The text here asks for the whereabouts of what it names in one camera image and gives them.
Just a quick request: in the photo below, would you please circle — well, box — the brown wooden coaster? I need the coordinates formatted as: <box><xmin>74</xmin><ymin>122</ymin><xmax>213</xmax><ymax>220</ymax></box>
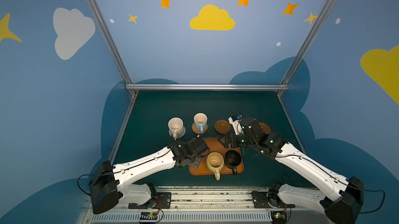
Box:
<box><xmin>214</xmin><ymin>120</ymin><xmax>231</xmax><ymax>135</ymax></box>
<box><xmin>259</xmin><ymin>123</ymin><xmax>271</xmax><ymax>135</ymax></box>

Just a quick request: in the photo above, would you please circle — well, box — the black mug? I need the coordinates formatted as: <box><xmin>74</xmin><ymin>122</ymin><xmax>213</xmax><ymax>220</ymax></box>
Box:
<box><xmin>224</xmin><ymin>150</ymin><xmax>242</xmax><ymax>176</ymax></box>

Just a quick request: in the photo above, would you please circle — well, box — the yellow beige mug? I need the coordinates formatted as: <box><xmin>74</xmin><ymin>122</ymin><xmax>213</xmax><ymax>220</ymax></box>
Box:
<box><xmin>206</xmin><ymin>152</ymin><xmax>224</xmax><ymax>180</ymax></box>

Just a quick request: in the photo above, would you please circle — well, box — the grey felt coaster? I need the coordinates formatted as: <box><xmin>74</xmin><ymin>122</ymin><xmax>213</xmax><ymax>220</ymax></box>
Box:
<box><xmin>168</xmin><ymin>126</ymin><xmax>186</xmax><ymax>139</ymax></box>

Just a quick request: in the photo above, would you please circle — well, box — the woven rattan coaster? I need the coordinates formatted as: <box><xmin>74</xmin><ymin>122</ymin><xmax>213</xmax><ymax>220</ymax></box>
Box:
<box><xmin>192</xmin><ymin>123</ymin><xmax>208</xmax><ymax>134</ymax></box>

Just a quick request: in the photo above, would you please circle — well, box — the light blue mug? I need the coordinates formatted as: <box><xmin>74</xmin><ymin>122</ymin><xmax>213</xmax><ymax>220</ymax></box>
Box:
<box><xmin>193</xmin><ymin>113</ymin><xmax>208</xmax><ymax>133</ymax></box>

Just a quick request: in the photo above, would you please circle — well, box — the white speckled mug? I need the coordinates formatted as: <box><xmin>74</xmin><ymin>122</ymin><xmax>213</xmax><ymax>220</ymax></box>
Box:
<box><xmin>168</xmin><ymin>118</ymin><xmax>184</xmax><ymax>130</ymax></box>

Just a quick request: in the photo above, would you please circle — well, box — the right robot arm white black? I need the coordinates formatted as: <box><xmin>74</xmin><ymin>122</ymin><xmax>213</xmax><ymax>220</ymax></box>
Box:
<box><xmin>221</xmin><ymin>115</ymin><xmax>364</xmax><ymax>224</ymax></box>

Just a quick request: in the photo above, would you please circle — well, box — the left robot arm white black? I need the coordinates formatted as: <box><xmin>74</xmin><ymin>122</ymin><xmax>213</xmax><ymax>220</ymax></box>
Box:
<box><xmin>88</xmin><ymin>137</ymin><xmax>209</xmax><ymax>215</ymax></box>

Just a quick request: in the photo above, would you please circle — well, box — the orange wooden tray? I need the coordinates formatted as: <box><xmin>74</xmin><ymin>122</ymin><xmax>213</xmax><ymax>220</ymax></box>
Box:
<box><xmin>188</xmin><ymin>137</ymin><xmax>245</xmax><ymax>176</ymax></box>

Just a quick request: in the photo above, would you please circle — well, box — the rear aluminium crossbar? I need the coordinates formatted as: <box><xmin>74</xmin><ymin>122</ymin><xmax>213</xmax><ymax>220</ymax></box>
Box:
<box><xmin>125</xmin><ymin>84</ymin><xmax>289</xmax><ymax>91</ymax></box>

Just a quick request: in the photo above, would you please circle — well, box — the left controller board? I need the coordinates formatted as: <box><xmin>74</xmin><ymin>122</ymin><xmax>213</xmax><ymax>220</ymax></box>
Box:
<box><xmin>139</xmin><ymin>212</ymin><xmax>159</xmax><ymax>223</ymax></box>

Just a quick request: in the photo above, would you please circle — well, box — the controller board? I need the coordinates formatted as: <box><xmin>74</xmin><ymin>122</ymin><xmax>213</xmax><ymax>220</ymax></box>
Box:
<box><xmin>139</xmin><ymin>212</ymin><xmax>159</xmax><ymax>223</ymax></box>
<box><xmin>271</xmin><ymin>212</ymin><xmax>288</xmax><ymax>224</ymax></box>

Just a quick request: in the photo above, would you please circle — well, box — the right controller board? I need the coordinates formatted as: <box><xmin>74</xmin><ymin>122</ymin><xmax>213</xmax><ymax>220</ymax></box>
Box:
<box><xmin>271</xmin><ymin>212</ymin><xmax>288</xmax><ymax>224</ymax></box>

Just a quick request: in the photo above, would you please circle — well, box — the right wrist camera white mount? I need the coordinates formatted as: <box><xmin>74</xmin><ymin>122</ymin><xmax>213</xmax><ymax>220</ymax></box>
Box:
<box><xmin>228</xmin><ymin>115</ymin><xmax>243</xmax><ymax>135</ymax></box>

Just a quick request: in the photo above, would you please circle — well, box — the aluminium rail front frame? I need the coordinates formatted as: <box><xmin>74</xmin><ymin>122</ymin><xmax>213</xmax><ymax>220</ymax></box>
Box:
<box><xmin>77</xmin><ymin>186</ymin><xmax>331</xmax><ymax>224</ymax></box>

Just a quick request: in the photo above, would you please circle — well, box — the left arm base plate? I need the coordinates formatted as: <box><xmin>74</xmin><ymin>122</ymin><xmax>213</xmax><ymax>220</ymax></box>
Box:
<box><xmin>128</xmin><ymin>192</ymin><xmax>171</xmax><ymax>210</ymax></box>

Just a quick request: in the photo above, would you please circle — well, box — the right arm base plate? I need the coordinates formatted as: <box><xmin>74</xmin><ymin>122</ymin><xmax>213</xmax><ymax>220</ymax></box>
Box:
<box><xmin>251</xmin><ymin>191</ymin><xmax>296</xmax><ymax>208</ymax></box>

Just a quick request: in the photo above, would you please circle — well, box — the right aluminium frame post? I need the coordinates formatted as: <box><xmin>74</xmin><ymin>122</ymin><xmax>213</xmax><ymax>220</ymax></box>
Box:
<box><xmin>276</xmin><ymin>0</ymin><xmax>337</xmax><ymax>98</ymax></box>

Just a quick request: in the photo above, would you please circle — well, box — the aluminium frame post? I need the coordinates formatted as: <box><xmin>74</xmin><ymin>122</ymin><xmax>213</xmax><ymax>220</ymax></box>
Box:
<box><xmin>86</xmin><ymin>0</ymin><xmax>132</xmax><ymax>85</ymax></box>
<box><xmin>276</xmin><ymin>0</ymin><xmax>337</xmax><ymax>98</ymax></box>

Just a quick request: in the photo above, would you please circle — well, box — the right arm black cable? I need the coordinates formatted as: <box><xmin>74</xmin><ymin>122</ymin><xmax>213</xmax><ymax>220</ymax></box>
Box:
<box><xmin>230</xmin><ymin>109</ymin><xmax>386</xmax><ymax>215</ymax></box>

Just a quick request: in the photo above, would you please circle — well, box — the left aluminium frame post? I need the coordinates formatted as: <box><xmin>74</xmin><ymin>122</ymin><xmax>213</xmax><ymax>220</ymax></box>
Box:
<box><xmin>86</xmin><ymin>0</ymin><xmax>132</xmax><ymax>85</ymax></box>

